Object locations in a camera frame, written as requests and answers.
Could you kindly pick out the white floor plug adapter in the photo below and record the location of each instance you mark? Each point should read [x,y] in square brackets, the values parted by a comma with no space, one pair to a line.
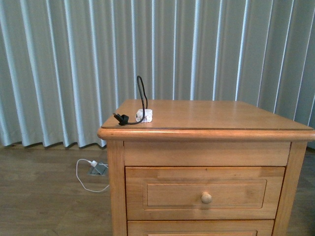
[94,163]

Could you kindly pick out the wooden drawer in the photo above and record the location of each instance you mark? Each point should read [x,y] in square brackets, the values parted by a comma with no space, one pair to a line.
[201,228]
[165,193]

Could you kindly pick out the round wooden drawer knob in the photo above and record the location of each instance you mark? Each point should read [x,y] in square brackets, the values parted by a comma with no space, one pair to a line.
[206,198]

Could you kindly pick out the metal floor outlet box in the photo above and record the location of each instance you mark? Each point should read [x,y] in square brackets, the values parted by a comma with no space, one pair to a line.
[100,169]

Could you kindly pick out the wooden nightstand cabinet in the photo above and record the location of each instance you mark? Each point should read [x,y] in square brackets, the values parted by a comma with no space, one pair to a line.
[206,134]

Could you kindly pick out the grey pleated curtain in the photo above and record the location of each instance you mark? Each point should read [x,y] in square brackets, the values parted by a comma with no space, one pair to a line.
[66,65]

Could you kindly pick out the white charger block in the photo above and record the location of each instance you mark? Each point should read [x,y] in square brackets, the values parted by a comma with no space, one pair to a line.
[145,115]

